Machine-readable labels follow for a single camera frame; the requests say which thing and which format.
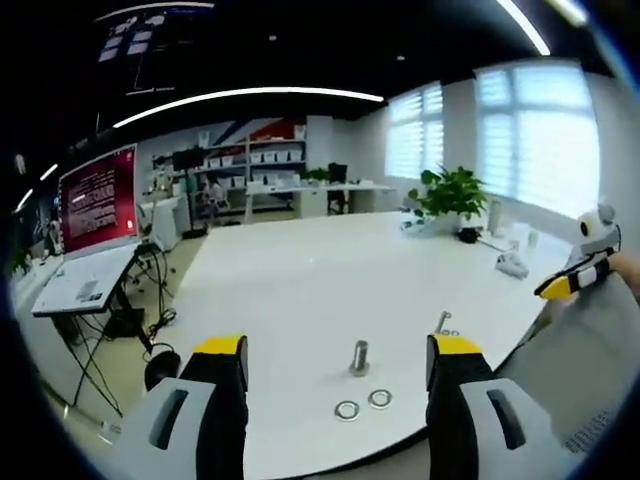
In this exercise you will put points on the white office desk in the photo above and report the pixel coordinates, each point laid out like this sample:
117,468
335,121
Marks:
320,195

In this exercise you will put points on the black office chair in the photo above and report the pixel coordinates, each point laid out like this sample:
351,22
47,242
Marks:
337,187

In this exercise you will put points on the person's right hand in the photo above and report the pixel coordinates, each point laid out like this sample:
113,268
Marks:
627,272

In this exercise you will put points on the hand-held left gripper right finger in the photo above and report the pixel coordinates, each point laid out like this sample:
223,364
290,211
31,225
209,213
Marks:
465,400

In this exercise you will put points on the green potted plant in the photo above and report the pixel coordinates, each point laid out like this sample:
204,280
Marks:
452,195

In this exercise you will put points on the large red display screen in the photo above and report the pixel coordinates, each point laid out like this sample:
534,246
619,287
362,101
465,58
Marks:
97,200

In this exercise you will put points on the silver metal washer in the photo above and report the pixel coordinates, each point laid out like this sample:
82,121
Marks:
380,398
347,410

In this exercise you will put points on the small black object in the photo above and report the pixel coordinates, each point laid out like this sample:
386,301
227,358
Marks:
469,235

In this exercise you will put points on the tilted white drafting desk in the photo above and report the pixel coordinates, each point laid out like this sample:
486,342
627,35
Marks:
80,282

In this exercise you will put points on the small metal bolt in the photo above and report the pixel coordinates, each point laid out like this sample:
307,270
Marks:
442,322

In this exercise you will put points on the white storage shelf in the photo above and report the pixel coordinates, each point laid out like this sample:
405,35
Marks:
250,160

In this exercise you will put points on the threaded metal stud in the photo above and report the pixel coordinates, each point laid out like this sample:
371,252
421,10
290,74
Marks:
360,357

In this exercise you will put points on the small white device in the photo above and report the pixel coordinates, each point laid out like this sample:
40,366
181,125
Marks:
512,263

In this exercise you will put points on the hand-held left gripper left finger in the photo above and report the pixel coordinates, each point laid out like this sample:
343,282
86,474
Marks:
200,400

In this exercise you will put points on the white cylinder bottle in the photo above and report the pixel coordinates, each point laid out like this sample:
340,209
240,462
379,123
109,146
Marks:
495,216

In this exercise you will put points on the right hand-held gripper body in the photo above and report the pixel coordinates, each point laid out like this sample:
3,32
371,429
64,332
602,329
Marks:
595,230

